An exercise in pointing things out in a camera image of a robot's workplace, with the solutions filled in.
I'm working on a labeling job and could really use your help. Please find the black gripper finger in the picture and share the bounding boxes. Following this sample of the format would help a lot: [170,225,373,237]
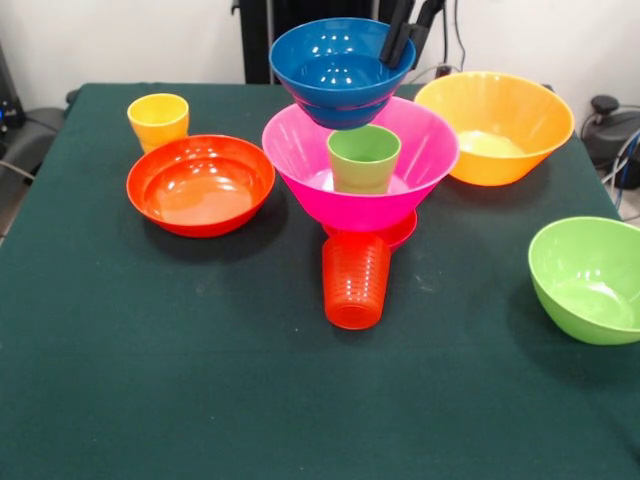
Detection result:
[379,0,417,69]
[409,0,446,67]

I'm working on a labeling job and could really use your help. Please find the small dark blue bowl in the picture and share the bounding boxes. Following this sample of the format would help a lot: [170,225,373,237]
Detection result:
[268,17,418,131]

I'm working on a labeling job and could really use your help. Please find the green cup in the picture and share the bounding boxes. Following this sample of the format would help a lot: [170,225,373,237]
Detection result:
[327,124,403,195]

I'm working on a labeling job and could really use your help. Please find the large orange bowl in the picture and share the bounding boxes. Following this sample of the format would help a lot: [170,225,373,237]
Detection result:
[413,70,576,187]

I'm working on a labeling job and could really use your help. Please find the large pink bowl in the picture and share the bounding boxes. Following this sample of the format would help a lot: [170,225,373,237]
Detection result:
[261,94,462,234]

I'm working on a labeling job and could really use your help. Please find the small magenta bowl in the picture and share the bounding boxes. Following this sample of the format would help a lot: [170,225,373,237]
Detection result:
[321,209,419,251]

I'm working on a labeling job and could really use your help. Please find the orange-red ribbed cup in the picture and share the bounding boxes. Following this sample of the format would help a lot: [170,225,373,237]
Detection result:
[322,232,393,331]

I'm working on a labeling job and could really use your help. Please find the light green bowl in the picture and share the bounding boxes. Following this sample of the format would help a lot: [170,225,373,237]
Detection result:
[528,216,640,346]

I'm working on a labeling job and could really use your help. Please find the red shallow bowl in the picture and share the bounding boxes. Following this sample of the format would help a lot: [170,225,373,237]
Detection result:
[125,134,277,239]

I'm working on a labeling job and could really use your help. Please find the yellow cup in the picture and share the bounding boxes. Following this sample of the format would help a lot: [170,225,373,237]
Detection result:
[126,92,190,154]

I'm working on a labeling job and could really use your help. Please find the dark green tablecloth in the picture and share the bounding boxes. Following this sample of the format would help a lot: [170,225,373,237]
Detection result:
[0,82,640,480]

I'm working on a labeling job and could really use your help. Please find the black equipment box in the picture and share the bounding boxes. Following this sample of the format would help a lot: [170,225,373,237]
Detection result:
[0,42,26,146]

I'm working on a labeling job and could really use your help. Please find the black wall cable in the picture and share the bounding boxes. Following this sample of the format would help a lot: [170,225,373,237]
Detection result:
[441,0,468,75]

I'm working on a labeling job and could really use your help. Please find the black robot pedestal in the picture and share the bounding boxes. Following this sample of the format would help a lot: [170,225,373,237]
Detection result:
[232,0,409,85]

